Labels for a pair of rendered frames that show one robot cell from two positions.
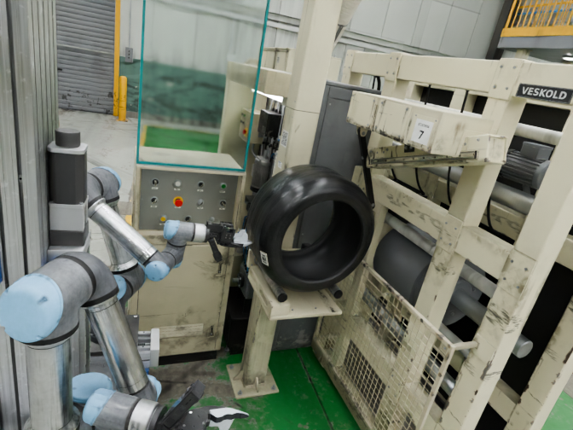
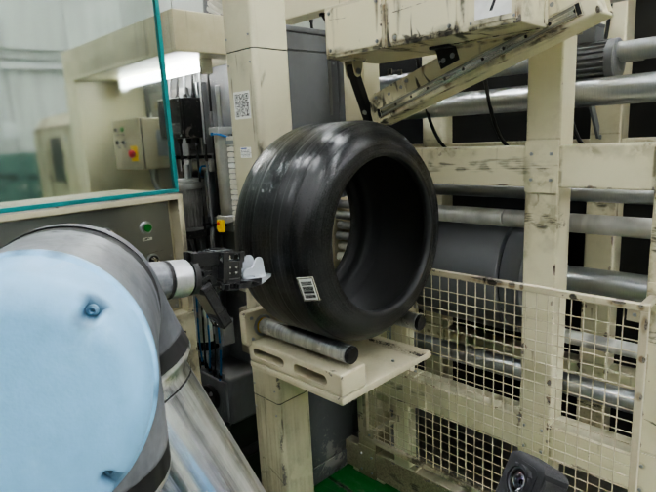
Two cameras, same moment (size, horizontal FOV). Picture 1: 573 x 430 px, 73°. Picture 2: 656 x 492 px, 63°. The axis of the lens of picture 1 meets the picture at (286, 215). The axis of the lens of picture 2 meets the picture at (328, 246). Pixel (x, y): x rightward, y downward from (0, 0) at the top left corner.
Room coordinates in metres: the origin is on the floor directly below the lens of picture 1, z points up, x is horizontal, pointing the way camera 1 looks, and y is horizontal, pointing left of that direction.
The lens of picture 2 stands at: (0.34, 0.39, 1.41)
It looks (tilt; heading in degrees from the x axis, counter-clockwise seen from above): 12 degrees down; 340
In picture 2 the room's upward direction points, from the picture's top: 3 degrees counter-clockwise
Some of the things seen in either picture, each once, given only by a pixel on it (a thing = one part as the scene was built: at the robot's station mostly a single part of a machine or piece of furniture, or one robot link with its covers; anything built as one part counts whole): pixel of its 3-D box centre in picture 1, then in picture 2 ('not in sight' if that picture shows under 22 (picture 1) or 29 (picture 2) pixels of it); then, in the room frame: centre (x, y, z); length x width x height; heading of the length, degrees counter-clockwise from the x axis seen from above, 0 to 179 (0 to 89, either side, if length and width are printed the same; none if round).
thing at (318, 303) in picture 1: (292, 293); (341, 357); (1.66, -0.11, 0.80); 0.37 x 0.36 x 0.02; 115
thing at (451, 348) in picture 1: (365, 341); (473, 388); (1.59, -0.50, 0.65); 0.90 x 0.02 x 0.70; 25
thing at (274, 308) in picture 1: (268, 288); (304, 361); (1.61, 0.02, 0.83); 0.36 x 0.09 x 0.06; 25
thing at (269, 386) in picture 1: (251, 376); not in sight; (1.89, 0.02, 0.02); 0.27 x 0.27 x 0.04; 25
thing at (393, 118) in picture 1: (408, 121); (434, 20); (1.67, -0.43, 1.71); 0.61 x 0.25 x 0.15; 25
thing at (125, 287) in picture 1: (110, 296); not in sight; (1.25, 0.61, 0.88); 0.13 x 0.12 x 0.14; 176
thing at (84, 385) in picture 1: (87, 402); not in sight; (0.78, 0.44, 0.88); 0.13 x 0.12 x 0.14; 175
